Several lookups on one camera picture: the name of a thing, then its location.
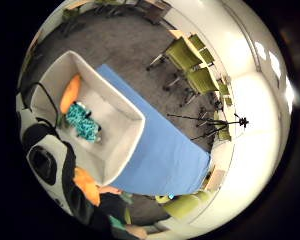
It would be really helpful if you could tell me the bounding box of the black cable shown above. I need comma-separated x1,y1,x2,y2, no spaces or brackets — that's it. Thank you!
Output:
20,81,62,129

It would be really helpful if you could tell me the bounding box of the green office chair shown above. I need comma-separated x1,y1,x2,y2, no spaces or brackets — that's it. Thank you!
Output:
160,190,214,221

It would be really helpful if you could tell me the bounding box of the orange rounded object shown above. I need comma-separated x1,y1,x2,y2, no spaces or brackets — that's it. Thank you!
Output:
72,166,102,207

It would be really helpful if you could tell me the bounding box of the row of green chairs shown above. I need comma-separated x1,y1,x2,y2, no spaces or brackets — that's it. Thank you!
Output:
145,33,235,143

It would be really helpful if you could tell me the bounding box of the teal patterned soft toy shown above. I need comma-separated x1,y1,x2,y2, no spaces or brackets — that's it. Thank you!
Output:
65,101,103,144

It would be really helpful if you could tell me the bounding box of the the person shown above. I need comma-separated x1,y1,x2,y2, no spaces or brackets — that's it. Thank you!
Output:
95,184,178,240

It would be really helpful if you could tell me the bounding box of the blue table cloth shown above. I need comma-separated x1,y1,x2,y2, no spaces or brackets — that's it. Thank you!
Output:
96,63,212,197

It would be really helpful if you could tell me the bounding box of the black camera tripod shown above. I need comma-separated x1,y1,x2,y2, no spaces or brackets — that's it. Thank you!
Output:
166,113,250,141

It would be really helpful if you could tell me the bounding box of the orange soft toy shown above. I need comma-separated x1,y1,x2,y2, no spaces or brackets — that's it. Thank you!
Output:
59,73,83,115

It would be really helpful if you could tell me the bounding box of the white rectangular bin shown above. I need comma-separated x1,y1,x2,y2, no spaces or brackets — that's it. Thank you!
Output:
30,50,147,187

